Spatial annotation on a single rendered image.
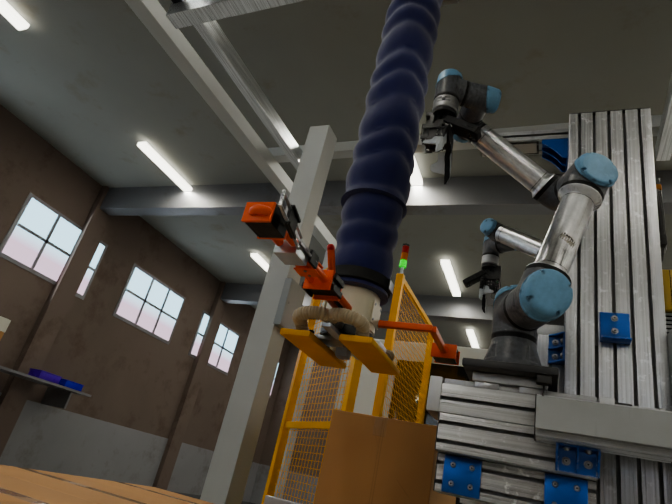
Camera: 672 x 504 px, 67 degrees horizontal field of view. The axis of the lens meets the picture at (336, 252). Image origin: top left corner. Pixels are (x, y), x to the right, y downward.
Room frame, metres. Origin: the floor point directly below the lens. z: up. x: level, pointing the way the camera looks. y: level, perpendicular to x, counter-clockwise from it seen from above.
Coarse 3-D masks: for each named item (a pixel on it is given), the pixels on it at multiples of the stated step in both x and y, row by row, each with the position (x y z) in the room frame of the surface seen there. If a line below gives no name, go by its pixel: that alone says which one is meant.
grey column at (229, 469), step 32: (320, 128) 2.95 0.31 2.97; (320, 160) 2.93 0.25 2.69; (320, 192) 3.02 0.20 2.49; (256, 320) 2.98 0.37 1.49; (256, 352) 2.95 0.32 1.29; (256, 384) 2.92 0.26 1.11; (224, 416) 2.99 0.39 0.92; (256, 416) 2.98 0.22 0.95; (224, 448) 2.96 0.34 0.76; (224, 480) 2.93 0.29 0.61
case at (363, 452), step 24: (336, 432) 1.97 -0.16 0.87; (360, 432) 1.93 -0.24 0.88; (384, 432) 1.89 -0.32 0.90; (408, 432) 1.85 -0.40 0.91; (432, 432) 1.82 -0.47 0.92; (336, 456) 1.96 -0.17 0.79; (360, 456) 1.92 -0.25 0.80; (384, 456) 1.89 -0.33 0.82; (408, 456) 1.85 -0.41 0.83; (432, 456) 1.81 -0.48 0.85; (336, 480) 1.95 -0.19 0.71; (360, 480) 1.92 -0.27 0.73; (384, 480) 1.88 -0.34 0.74; (408, 480) 1.84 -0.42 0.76; (432, 480) 1.83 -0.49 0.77
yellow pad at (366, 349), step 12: (348, 336) 1.37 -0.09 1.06; (360, 336) 1.36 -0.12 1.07; (348, 348) 1.45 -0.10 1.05; (360, 348) 1.42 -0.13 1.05; (372, 348) 1.39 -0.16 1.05; (360, 360) 1.56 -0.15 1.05; (372, 360) 1.52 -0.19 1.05; (384, 360) 1.49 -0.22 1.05; (372, 372) 1.68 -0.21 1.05; (384, 372) 1.64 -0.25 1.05; (396, 372) 1.61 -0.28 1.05
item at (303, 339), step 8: (288, 336) 1.47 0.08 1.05; (296, 336) 1.45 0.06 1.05; (304, 336) 1.43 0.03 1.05; (312, 336) 1.44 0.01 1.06; (296, 344) 1.55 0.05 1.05; (304, 344) 1.52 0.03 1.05; (312, 344) 1.50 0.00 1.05; (320, 344) 1.50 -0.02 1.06; (304, 352) 1.63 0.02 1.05; (312, 352) 1.60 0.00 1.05; (320, 352) 1.58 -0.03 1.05; (328, 352) 1.57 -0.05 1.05; (320, 360) 1.69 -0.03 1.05; (328, 360) 1.66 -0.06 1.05; (336, 360) 1.64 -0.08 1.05; (344, 368) 1.73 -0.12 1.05
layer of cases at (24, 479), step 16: (0, 480) 1.24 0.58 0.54; (16, 480) 1.31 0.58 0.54; (32, 480) 1.39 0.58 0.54; (48, 480) 1.48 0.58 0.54; (64, 480) 1.58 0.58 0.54; (80, 480) 1.70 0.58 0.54; (96, 480) 1.84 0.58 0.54; (0, 496) 1.01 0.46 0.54; (16, 496) 1.05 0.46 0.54; (32, 496) 1.10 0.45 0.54; (48, 496) 1.16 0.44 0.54; (64, 496) 1.22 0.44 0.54; (80, 496) 1.29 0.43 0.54; (96, 496) 1.37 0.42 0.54; (112, 496) 1.45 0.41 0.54; (128, 496) 1.56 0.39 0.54; (144, 496) 1.67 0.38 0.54; (160, 496) 1.81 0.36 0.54; (176, 496) 1.97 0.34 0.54
